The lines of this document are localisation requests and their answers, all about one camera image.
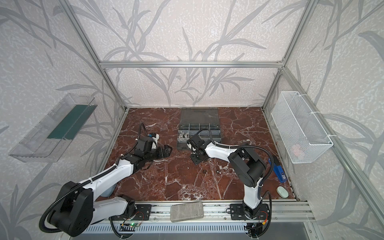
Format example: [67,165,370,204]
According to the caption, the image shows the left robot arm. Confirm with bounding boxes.
[39,135,173,237]

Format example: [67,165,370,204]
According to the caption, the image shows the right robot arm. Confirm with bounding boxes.
[187,135,274,220]

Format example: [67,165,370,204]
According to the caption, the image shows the clear compartment organizer box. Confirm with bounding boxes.
[177,108,222,151]

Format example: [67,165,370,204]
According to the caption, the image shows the grey stone block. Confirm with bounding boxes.
[170,202,204,223]

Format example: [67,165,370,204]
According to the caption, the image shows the blue stapler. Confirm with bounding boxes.
[272,156,288,183]

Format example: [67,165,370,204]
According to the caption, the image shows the green mat on shelf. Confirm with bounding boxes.
[48,105,97,140]

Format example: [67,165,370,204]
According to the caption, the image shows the pale green soap bar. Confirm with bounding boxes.
[277,186,289,199]

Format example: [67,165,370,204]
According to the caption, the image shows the white ventilation grille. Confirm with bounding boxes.
[83,223,250,234]

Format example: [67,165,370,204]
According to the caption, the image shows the pink object in basket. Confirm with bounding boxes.
[292,144,305,160]

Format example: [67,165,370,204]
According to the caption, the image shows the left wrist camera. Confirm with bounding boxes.
[148,133,160,149]

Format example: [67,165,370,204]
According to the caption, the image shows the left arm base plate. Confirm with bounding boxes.
[129,204,152,221]

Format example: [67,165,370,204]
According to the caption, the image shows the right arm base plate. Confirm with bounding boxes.
[229,204,270,221]

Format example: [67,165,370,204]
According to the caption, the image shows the clear acrylic wall shelf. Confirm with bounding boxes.
[9,94,96,163]

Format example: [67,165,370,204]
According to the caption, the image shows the white wire mesh basket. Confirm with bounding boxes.
[272,91,334,164]

